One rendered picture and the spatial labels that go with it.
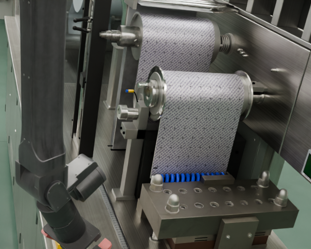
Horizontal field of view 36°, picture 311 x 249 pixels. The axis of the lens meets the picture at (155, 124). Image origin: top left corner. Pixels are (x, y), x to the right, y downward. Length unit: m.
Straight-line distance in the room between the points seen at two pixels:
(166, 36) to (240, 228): 0.59
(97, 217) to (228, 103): 0.48
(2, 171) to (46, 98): 2.58
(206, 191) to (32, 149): 0.67
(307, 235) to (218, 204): 1.99
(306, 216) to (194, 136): 2.18
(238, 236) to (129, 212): 0.32
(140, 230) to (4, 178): 1.96
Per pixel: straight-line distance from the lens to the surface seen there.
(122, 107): 1.30
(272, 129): 1.38
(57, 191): 0.79
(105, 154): 1.66
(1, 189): 3.08
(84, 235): 0.91
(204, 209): 1.23
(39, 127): 0.72
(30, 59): 0.69
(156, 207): 1.20
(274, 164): 1.68
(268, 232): 1.36
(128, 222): 1.35
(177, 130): 1.28
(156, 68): 1.27
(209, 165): 1.38
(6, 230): 2.76
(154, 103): 1.25
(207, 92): 1.27
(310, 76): 1.25
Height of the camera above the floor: 1.69
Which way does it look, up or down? 24 degrees down
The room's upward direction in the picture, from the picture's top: 10 degrees clockwise
